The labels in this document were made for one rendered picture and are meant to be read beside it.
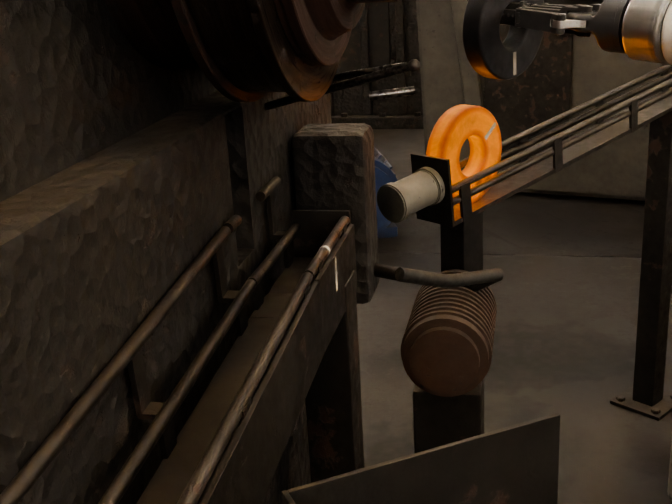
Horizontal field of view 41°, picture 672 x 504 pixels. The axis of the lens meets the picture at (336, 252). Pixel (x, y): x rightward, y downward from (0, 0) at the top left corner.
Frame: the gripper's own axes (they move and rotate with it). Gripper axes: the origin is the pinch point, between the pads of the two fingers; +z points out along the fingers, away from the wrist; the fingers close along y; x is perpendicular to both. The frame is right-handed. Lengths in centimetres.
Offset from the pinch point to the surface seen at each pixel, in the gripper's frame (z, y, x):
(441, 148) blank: 5.4, -7.2, -19.5
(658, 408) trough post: -2, 61, -91
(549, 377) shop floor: 26, 61, -94
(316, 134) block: 5.5, -32.1, -12.8
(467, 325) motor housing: -9.9, -18.8, -39.7
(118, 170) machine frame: -17, -74, -4
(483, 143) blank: 5.4, 3.1, -20.7
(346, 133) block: 2.4, -29.7, -12.6
